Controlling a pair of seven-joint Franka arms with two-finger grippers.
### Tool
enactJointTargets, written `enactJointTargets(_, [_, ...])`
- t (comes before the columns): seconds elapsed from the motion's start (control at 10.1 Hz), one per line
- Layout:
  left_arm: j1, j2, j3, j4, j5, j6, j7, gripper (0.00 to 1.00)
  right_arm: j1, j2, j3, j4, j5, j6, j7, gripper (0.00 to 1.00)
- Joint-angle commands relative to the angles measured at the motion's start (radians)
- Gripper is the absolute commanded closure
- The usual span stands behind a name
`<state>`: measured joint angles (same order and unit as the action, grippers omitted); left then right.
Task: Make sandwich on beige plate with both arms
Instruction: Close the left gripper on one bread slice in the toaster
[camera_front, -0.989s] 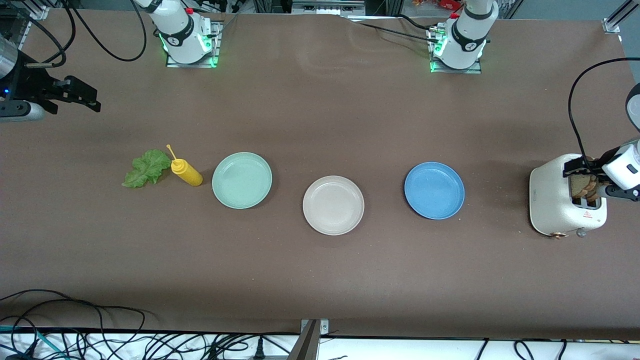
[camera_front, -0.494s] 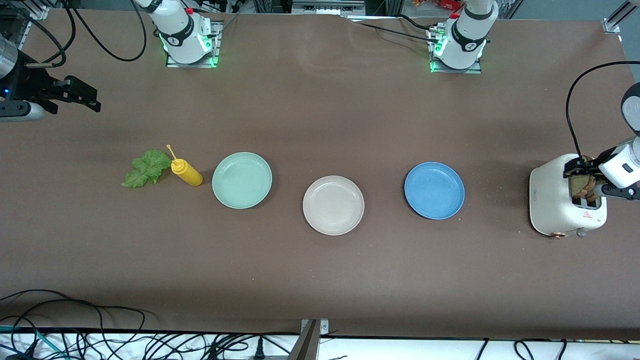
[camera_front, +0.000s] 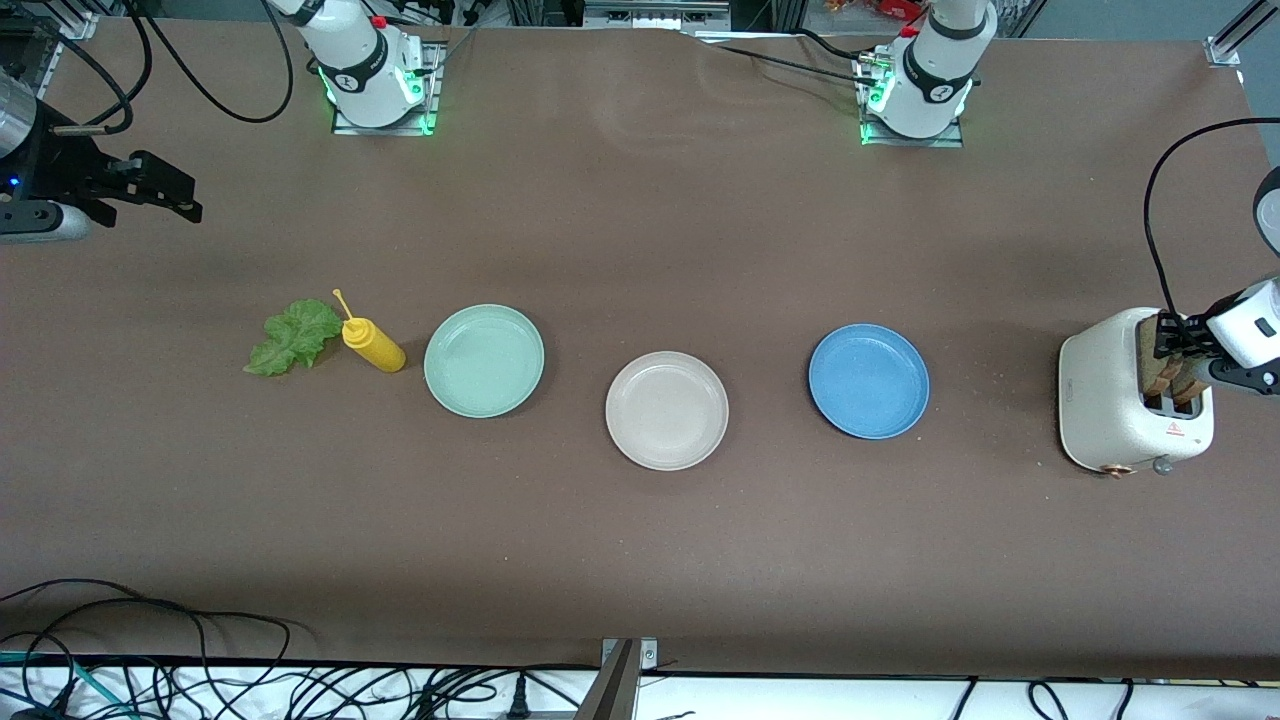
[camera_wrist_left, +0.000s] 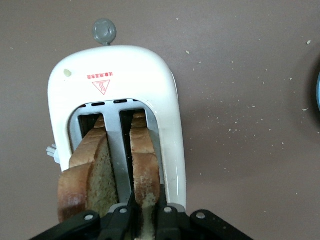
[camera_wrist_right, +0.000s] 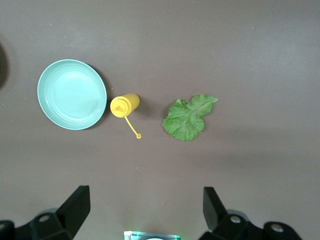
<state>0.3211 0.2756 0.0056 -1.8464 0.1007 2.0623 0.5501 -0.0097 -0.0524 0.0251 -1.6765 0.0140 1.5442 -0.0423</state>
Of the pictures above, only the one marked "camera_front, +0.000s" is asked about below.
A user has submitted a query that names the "brown bread slice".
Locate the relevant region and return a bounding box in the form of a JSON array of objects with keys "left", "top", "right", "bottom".
[
  {"left": 1137, "top": 315, "right": 1191, "bottom": 399},
  {"left": 1178, "top": 355, "right": 1217, "bottom": 406}
]

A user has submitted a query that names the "green lettuce leaf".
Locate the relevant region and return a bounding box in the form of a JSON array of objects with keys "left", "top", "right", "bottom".
[{"left": 243, "top": 298, "right": 344, "bottom": 378}]

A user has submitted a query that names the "blue plate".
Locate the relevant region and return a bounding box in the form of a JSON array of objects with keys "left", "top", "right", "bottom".
[{"left": 808, "top": 322, "right": 931, "bottom": 441}]

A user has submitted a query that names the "mint green plate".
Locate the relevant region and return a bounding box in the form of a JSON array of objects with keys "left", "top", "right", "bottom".
[{"left": 423, "top": 303, "right": 546, "bottom": 419}]

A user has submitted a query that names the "beige plate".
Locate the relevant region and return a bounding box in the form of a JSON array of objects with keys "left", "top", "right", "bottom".
[{"left": 604, "top": 350, "right": 730, "bottom": 472}]

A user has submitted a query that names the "white toaster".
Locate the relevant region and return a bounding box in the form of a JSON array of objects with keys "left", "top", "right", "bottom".
[{"left": 1058, "top": 306, "right": 1216, "bottom": 479}]

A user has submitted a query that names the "yellow mustard squeeze bottle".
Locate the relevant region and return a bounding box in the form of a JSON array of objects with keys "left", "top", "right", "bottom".
[{"left": 332, "top": 288, "right": 408, "bottom": 374}]

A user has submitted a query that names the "short aluminium profile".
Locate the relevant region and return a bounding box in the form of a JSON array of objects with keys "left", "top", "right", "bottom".
[{"left": 1205, "top": 0, "right": 1280, "bottom": 69}]

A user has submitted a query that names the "red package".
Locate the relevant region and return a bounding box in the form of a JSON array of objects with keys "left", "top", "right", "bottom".
[{"left": 825, "top": 0, "right": 926, "bottom": 23}]

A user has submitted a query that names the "grey power strip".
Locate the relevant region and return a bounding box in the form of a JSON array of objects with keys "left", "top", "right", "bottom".
[{"left": 583, "top": 0, "right": 733, "bottom": 31}]

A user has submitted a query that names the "black cable with brass plug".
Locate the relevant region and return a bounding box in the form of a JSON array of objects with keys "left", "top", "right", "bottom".
[{"left": 40, "top": 0, "right": 154, "bottom": 137}]

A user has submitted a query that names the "long aluminium edge rail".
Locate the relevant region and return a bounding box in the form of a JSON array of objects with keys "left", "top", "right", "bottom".
[{"left": 20, "top": 10, "right": 101, "bottom": 116}]

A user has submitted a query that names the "black looping arm cable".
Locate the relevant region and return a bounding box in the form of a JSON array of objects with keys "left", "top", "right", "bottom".
[{"left": 140, "top": 0, "right": 296, "bottom": 126}]

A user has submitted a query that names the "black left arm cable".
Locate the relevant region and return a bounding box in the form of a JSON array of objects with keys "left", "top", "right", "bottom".
[{"left": 1143, "top": 117, "right": 1280, "bottom": 336}]

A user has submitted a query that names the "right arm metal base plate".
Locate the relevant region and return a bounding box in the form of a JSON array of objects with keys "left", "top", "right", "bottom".
[{"left": 330, "top": 40, "right": 446, "bottom": 136}]

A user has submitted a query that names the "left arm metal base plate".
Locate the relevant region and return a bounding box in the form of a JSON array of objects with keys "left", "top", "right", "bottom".
[{"left": 855, "top": 55, "right": 966, "bottom": 149}]

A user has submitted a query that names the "long black table cable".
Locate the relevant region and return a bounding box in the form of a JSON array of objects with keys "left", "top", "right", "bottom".
[{"left": 0, "top": 578, "right": 321, "bottom": 720}]

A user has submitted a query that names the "black base cable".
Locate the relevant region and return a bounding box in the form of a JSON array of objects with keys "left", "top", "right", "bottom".
[
  {"left": 712, "top": 43, "right": 869, "bottom": 86},
  {"left": 795, "top": 27, "right": 874, "bottom": 65}
]

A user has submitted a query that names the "teal cable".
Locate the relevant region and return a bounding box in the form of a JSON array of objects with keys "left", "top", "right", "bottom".
[{"left": 0, "top": 650, "right": 136, "bottom": 720}]

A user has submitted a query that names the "grey metal bracket post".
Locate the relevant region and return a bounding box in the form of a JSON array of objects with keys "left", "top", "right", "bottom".
[{"left": 575, "top": 637, "right": 659, "bottom": 720}]

